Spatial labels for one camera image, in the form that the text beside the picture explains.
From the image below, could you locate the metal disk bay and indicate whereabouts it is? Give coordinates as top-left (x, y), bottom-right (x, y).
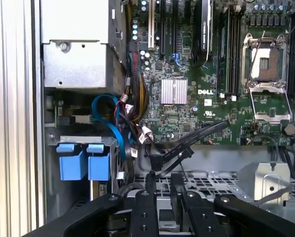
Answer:
top-left (44, 135), bottom-right (121, 198)

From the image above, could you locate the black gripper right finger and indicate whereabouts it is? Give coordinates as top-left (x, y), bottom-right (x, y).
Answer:
top-left (170, 173), bottom-right (295, 237)

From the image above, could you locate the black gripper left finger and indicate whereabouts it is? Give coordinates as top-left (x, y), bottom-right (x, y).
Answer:
top-left (21, 172), bottom-right (161, 237)

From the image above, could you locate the silver power supply box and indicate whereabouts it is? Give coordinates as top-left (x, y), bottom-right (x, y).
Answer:
top-left (41, 0), bottom-right (128, 96)

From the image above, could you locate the black wire with angled plug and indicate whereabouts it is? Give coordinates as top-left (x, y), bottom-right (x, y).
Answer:
top-left (143, 145), bottom-right (164, 173)

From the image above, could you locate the black flat disk wire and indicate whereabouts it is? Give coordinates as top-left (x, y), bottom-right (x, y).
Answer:
top-left (158, 119), bottom-right (231, 179)

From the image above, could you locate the CPU socket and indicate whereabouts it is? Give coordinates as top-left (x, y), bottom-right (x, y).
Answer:
top-left (241, 32), bottom-right (288, 87)

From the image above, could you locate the yellow and black wire bundle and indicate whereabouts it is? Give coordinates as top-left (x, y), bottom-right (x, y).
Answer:
top-left (125, 41), bottom-right (150, 123)

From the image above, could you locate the black RAM slot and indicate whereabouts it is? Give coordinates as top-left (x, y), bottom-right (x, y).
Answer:
top-left (231, 9), bottom-right (237, 99)
top-left (225, 9), bottom-right (231, 99)
top-left (217, 9), bottom-right (226, 99)
top-left (237, 9), bottom-right (243, 99)

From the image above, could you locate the green Dell motherboard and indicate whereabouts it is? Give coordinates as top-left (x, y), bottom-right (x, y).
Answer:
top-left (124, 0), bottom-right (295, 146)

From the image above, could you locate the silver metal bracket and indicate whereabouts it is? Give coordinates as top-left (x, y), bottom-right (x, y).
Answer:
top-left (237, 161), bottom-right (292, 201)

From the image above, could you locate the silver finned heat sink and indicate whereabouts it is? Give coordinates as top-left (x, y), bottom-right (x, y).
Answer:
top-left (161, 77), bottom-right (189, 105)

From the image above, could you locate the hard disk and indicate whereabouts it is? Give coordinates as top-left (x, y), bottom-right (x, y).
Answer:
top-left (55, 142), bottom-right (111, 181)

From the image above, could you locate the round coin battery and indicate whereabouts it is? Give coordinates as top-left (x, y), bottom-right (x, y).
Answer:
top-left (282, 122), bottom-right (295, 136)

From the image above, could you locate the silver socket cover frame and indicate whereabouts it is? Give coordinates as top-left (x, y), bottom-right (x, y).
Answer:
top-left (250, 82), bottom-right (293, 123)

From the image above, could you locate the black expansion slot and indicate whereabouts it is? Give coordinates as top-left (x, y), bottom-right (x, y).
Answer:
top-left (158, 0), bottom-right (167, 57)
top-left (171, 0), bottom-right (179, 51)

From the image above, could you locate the grey metal PC case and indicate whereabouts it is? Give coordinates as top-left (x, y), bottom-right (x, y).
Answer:
top-left (31, 0), bottom-right (295, 237)

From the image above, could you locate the white expansion slot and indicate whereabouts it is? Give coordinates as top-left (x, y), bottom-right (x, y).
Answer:
top-left (148, 0), bottom-right (156, 49)

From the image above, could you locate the blue flat cable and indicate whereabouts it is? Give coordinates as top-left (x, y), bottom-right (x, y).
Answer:
top-left (91, 94), bottom-right (125, 163)

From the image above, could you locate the black graphics card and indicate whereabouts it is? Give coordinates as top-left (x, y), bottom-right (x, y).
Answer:
top-left (192, 0), bottom-right (214, 68)

